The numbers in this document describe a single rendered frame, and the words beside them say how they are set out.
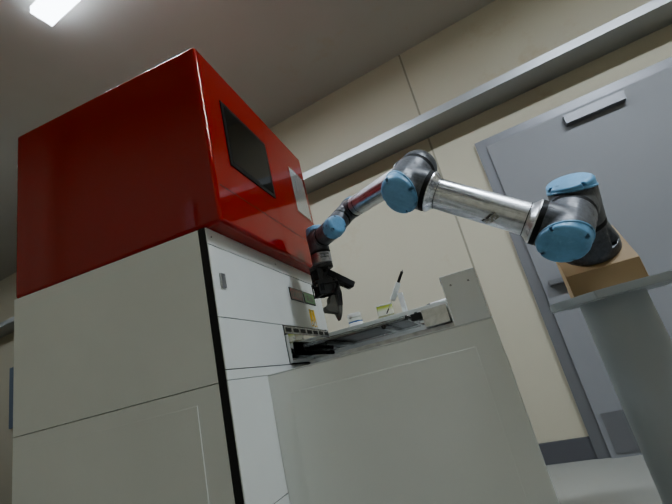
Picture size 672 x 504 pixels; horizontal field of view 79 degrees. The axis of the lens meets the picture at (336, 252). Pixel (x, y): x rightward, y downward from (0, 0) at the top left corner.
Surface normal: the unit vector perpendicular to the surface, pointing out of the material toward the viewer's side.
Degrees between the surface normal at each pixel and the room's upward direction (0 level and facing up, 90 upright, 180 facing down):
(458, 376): 90
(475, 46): 90
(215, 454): 90
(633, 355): 90
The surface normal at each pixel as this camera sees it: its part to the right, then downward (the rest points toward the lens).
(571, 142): -0.45, -0.18
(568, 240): -0.39, 0.65
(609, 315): -0.79, 0.00
